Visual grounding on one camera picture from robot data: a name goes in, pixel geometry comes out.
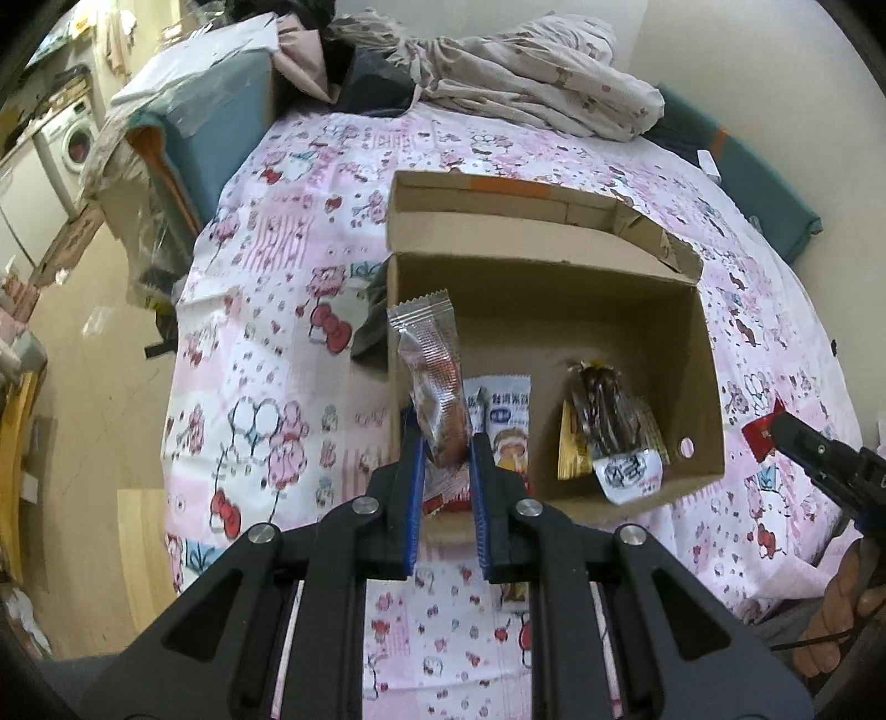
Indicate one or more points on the pink cloth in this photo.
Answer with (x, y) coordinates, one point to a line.
(304, 55)

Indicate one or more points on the teal plastic-wrapped furniture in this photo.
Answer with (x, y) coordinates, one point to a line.
(201, 138)

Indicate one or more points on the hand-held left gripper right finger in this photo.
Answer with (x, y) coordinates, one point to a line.
(481, 498)

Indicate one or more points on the white charger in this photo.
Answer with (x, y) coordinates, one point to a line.
(709, 165)

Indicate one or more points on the dark brown snack packet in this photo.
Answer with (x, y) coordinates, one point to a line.
(606, 415)

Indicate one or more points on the yellow wooden chair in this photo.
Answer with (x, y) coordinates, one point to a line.
(21, 443)

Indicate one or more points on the pink printed bed sheet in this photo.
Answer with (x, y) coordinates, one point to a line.
(277, 242)

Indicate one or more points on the person's grey trousers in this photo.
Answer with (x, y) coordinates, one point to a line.
(789, 658)

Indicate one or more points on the white washing machine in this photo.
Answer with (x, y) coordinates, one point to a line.
(76, 142)

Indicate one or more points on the small yellow brown packet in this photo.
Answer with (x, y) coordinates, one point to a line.
(518, 595)

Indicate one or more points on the white cabinet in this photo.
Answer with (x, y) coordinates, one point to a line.
(28, 201)

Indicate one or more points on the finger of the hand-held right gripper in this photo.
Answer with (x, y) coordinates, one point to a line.
(799, 439)

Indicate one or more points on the person's right hand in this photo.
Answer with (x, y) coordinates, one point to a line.
(841, 595)

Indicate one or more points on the clear silver snack packet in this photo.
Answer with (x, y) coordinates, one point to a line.
(432, 374)

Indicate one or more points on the crumpled floral blanket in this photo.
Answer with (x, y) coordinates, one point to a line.
(540, 76)

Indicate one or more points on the beige checkered snack packet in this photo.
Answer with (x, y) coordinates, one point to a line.
(571, 453)

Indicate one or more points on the red white snack packet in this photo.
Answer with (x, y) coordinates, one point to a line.
(761, 436)

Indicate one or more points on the brown cardboard box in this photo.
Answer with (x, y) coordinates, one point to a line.
(554, 304)

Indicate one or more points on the white cartoon snack packet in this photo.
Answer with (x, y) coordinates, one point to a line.
(509, 415)

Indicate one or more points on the black cloth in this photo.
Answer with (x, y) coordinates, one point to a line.
(377, 86)

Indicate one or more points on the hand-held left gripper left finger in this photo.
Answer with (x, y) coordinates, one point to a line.
(415, 498)

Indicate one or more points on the teal cushion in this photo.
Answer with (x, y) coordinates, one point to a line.
(747, 173)

